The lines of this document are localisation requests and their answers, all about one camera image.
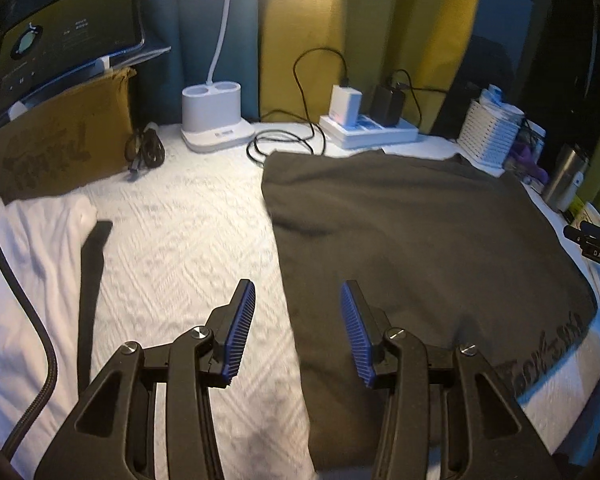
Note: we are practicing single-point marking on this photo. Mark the yellow curtain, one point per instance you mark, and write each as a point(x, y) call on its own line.
point(306, 44)

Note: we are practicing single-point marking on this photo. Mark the white perforated plastic basket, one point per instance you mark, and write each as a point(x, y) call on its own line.
point(490, 128)

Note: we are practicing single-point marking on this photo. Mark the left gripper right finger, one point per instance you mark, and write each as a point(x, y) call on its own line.
point(484, 431)

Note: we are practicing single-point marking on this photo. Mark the white charger plug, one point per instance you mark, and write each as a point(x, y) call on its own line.
point(344, 105)

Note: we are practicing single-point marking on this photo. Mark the white tablet stand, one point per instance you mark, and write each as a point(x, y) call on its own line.
point(59, 85)

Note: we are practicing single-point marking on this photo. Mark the white desk lamp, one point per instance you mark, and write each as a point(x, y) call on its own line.
point(212, 112)

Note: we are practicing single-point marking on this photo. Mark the white pillow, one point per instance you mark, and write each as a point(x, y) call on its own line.
point(42, 241)

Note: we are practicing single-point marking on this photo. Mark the brown cardboard box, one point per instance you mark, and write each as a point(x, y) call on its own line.
point(78, 137)

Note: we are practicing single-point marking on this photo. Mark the stainless steel tumbler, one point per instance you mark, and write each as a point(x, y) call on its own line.
point(569, 175)

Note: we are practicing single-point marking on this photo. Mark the tablet with dark screen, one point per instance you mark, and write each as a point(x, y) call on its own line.
point(62, 37)

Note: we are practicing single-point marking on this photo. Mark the black charger plug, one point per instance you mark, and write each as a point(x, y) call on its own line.
point(387, 105)

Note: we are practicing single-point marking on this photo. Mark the purple cloth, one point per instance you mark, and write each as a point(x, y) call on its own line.
point(523, 165)

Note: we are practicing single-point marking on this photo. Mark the white power strip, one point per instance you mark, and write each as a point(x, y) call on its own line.
point(367, 134)

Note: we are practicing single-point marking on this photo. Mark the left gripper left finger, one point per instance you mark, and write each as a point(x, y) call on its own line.
point(110, 432)

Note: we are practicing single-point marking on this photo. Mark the dark brown t-shirt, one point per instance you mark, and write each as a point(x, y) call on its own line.
point(450, 253)

